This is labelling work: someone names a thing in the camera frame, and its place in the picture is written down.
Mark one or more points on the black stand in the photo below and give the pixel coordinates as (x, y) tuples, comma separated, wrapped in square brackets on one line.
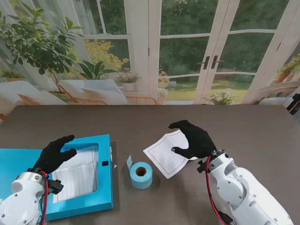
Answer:
[(294, 103)]

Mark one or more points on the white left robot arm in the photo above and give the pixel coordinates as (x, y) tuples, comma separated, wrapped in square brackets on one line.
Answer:
[(21, 201)]

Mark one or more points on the blue label roll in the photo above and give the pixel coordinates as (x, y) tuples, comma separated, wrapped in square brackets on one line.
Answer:
[(140, 184)]

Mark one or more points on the printed garden window backdrop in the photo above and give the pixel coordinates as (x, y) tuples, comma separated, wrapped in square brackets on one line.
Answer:
[(187, 47)]

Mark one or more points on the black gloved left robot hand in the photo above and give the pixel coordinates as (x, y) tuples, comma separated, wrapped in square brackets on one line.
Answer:
[(51, 157)]

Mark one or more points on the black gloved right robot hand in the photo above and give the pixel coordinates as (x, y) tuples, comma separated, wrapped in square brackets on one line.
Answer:
[(199, 143)]

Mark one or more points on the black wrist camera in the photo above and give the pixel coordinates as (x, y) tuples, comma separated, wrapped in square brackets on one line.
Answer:
[(55, 186), (202, 166)]

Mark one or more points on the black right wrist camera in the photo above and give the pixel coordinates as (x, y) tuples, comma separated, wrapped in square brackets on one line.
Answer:
[(202, 166)]

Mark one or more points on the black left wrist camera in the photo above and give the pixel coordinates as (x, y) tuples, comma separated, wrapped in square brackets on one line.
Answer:
[(55, 186)]

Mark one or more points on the blue file box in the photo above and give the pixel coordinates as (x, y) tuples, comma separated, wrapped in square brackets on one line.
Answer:
[(18, 161)]

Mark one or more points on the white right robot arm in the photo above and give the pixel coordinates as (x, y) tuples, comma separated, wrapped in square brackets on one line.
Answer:
[(239, 189)]

